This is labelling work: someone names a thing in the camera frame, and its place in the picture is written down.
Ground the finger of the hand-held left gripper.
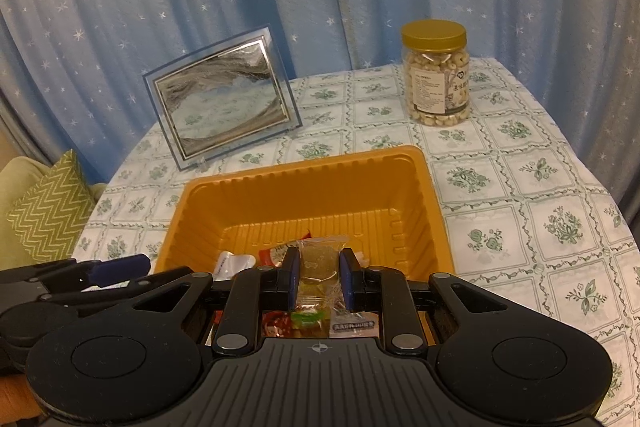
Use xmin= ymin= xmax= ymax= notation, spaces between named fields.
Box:
xmin=30 ymin=254 xmax=152 ymax=304

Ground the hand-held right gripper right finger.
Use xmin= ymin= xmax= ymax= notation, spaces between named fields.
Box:
xmin=339 ymin=248 xmax=518 ymax=356

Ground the gold-lidded jar of nuts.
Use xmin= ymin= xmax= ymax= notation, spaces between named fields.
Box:
xmin=401 ymin=21 xmax=472 ymax=126

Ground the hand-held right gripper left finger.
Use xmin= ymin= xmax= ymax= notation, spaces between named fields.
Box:
xmin=117 ymin=247 xmax=302 ymax=358

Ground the yellow-green sofa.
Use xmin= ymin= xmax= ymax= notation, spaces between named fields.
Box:
xmin=0 ymin=155 xmax=107 ymax=270

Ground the green candy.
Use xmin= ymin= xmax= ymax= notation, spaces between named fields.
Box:
xmin=291 ymin=310 xmax=332 ymax=332

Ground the green zigzag cushion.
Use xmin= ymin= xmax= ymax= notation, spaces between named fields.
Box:
xmin=6 ymin=149 xmax=97 ymax=264

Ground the red white-label candy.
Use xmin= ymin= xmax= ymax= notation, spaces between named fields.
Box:
xmin=256 ymin=245 xmax=292 ymax=266

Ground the floral checked tablecloth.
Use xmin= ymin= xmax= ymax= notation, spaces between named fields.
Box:
xmin=70 ymin=57 xmax=640 ymax=427

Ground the caramel candy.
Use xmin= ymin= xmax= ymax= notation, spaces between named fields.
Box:
xmin=295 ymin=234 xmax=349 ymax=314

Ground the orange plastic tray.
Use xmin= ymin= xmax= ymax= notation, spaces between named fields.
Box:
xmin=152 ymin=145 xmax=456 ymax=348

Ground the glass picture frame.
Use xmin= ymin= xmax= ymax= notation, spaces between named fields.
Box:
xmin=141 ymin=25 xmax=304 ymax=171

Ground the large red snack packet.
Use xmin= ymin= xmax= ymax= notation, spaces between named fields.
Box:
xmin=261 ymin=311 xmax=293 ymax=338

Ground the white snack packet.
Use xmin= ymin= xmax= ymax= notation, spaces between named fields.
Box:
xmin=214 ymin=251 xmax=257 ymax=280

